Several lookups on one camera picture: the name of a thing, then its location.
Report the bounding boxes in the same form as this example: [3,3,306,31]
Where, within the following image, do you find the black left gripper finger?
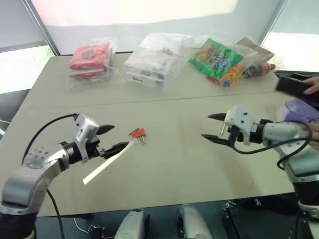
[104,141,130,158]
[97,123,116,136]

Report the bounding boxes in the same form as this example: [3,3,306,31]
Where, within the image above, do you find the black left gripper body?
[86,138,107,160]

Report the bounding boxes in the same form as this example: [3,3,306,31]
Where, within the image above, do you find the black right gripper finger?
[201,134,232,148]
[207,113,227,123]

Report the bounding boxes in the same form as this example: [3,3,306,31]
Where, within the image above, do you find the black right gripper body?
[225,126,247,148]

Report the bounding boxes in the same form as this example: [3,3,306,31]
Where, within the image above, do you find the small red connector part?
[131,127,148,139]

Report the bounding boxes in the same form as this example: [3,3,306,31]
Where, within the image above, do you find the person's bare hand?
[301,121,319,143]
[303,76,319,96]

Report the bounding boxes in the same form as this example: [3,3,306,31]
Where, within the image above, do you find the long white flat stick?
[82,140,136,186]

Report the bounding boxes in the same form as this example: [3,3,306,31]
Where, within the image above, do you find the green snack bag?
[188,38,245,81]

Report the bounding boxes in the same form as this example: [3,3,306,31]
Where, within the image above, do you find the purple packet in clear bag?
[274,98,319,126]

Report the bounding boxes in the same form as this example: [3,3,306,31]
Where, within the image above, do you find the dark red drink bottle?
[258,62,277,73]

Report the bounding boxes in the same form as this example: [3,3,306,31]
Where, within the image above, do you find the bagged red packets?
[65,37,118,92]

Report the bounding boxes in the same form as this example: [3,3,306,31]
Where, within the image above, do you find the bag of dark items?
[235,37,275,66]

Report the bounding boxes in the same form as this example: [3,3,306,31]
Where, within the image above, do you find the clear plastic snack bag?
[186,31,278,91]

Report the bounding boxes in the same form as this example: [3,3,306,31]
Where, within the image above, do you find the bagged clear plastic drawer box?
[123,32,193,92]

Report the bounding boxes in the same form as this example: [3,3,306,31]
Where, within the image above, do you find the silver rounded robot leg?
[116,208,151,239]
[176,204,213,239]

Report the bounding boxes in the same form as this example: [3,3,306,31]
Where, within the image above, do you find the black box under table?
[222,195,311,239]

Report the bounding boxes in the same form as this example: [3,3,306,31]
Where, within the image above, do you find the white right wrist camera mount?
[223,105,256,146]

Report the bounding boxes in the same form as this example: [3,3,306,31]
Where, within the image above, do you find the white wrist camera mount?
[71,114,100,163]
[223,105,256,146]

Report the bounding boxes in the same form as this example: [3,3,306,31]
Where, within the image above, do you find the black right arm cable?
[228,120,314,171]

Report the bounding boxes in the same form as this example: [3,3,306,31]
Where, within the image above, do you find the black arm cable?
[228,120,314,171]
[21,113,80,239]

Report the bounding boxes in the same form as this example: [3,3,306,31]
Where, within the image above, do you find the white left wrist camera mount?
[71,114,100,163]

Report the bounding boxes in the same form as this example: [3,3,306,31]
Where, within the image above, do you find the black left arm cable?
[21,113,80,239]

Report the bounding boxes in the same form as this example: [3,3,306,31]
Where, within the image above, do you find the dark window frame post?
[20,0,62,57]
[258,0,288,48]

